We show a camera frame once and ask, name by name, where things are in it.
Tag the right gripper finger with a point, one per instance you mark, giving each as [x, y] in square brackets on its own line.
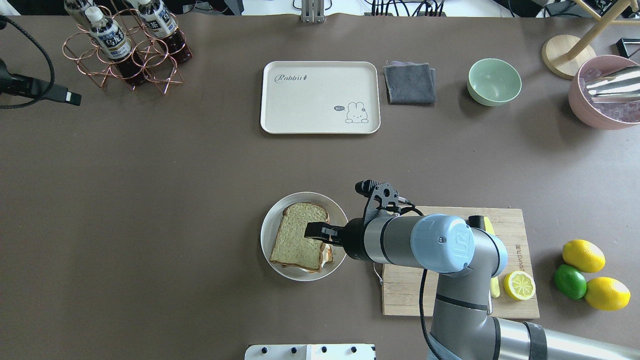
[324, 232]

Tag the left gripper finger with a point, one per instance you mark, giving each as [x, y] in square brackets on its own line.
[61, 94]

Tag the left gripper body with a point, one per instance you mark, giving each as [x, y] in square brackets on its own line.
[52, 92]

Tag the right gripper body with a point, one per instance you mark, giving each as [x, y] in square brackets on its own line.
[353, 239]

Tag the bread slice with fried egg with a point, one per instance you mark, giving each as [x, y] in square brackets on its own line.
[310, 258]

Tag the plain bread slice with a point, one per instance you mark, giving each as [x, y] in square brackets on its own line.
[293, 225]

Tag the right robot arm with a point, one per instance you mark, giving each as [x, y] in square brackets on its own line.
[466, 259]

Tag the cream rabbit tray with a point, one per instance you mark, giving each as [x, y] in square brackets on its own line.
[320, 97]

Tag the white plate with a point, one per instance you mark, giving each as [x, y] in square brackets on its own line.
[272, 221]

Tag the tea bottle two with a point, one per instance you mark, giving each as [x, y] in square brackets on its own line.
[116, 46]

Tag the tea bottle three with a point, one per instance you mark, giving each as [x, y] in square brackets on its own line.
[76, 9]

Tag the tea bottle one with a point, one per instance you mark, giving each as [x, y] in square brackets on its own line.
[160, 23]

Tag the yellow plastic knife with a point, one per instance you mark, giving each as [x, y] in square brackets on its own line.
[495, 291]

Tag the dark grey cloth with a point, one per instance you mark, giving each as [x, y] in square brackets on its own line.
[410, 83]

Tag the half lemon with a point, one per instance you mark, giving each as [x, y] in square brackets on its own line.
[519, 285]

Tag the mint green bowl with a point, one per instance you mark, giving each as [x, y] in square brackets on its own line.
[493, 82]

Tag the lime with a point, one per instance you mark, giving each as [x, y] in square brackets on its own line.
[570, 281]

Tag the yellow lemon left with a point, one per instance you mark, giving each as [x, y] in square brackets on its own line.
[583, 255]

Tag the yellow lemon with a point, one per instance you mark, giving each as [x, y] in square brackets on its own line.
[607, 294]
[583, 255]

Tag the yellow lemon right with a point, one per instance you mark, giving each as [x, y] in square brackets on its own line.
[607, 294]

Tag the wooden mug tree stand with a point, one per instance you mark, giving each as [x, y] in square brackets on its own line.
[565, 54]

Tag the pink bowl with ice cubes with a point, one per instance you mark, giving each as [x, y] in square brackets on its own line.
[601, 115]

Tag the metal ice scoop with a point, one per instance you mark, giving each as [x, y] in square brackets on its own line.
[619, 86]

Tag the copper wire bottle rack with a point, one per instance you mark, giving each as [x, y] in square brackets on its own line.
[139, 44]

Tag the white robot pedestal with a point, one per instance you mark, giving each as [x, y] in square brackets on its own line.
[322, 351]

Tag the aluminium frame post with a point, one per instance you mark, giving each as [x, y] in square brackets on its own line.
[313, 11]

